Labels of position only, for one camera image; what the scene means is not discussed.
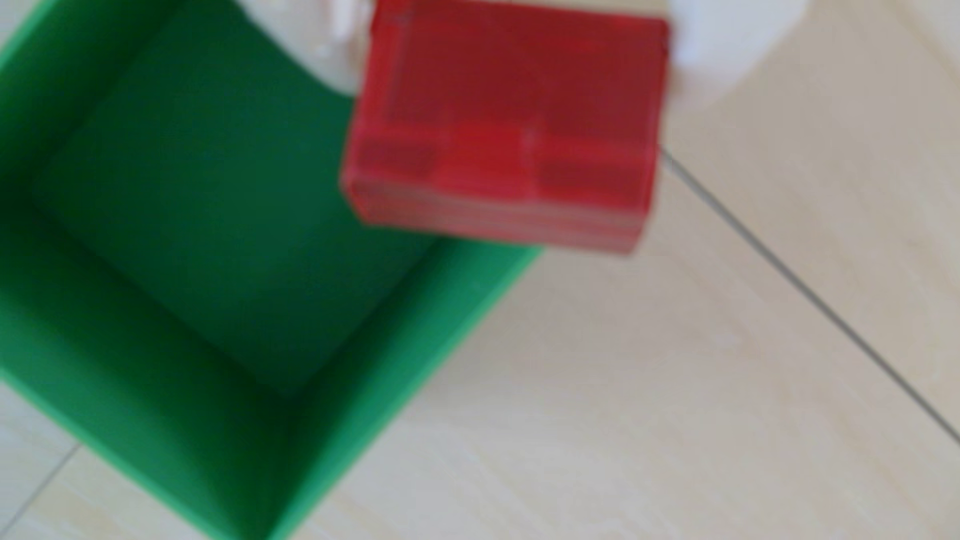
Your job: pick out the red block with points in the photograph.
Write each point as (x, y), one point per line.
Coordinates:
(510, 112)

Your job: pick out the green box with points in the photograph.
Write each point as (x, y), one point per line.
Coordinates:
(187, 262)

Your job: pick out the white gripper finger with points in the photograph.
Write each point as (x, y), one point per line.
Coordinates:
(731, 41)
(315, 34)

